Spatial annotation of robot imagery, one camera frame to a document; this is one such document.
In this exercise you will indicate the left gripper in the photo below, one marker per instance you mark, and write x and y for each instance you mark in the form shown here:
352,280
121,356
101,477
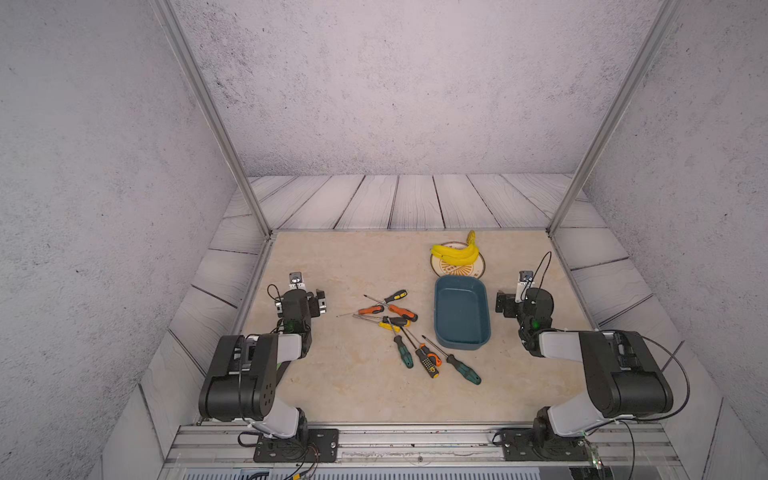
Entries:
314,307

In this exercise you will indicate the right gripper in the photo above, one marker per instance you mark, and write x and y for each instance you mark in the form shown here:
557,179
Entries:
510,304

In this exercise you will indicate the teal storage box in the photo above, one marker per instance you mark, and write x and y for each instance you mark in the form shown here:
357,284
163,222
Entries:
461,313

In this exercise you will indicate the large green black screwdriver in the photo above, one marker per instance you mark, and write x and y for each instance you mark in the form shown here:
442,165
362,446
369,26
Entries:
467,372

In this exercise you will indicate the black yellow dotted screwdriver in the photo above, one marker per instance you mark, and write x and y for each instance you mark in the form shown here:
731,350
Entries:
431,369

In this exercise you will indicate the orange black stubby screwdriver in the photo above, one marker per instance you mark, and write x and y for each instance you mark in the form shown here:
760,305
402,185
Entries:
433,357

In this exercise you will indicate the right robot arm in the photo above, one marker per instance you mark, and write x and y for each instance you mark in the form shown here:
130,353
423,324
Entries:
622,377

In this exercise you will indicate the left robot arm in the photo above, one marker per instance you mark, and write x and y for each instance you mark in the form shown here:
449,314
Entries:
243,376

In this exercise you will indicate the orange small screwdriver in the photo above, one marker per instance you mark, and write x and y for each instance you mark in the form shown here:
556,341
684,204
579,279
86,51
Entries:
372,310

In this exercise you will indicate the black yellow small screwdriver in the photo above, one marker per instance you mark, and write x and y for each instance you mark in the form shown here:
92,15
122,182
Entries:
398,295

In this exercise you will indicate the round patterned plate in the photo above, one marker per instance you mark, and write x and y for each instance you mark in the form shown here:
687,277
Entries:
475,270

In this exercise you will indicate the yellow banana bunch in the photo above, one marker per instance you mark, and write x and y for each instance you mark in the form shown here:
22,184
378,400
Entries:
458,257

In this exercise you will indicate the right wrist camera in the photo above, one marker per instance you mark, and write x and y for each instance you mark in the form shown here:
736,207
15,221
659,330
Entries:
525,280

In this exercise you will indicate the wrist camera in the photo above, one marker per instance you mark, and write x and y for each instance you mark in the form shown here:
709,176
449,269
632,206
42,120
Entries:
525,280
296,281

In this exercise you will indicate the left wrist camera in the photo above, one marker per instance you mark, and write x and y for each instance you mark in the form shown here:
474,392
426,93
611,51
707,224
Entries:
296,281

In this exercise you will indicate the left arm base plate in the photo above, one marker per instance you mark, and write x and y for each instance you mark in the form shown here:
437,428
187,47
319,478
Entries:
297,445

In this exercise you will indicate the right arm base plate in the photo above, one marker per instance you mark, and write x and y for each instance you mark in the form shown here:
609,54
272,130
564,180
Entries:
526,444

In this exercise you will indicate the aluminium front rail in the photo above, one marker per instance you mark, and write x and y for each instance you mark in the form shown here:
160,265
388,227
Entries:
421,451

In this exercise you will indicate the left aluminium frame post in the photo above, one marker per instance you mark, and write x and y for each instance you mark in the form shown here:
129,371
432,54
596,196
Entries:
185,57

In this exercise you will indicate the aluminium frame post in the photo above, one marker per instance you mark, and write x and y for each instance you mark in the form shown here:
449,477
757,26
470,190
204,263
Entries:
636,72
185,57

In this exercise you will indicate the right aluminium frame post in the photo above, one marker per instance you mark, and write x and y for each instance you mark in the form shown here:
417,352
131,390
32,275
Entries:
636,72

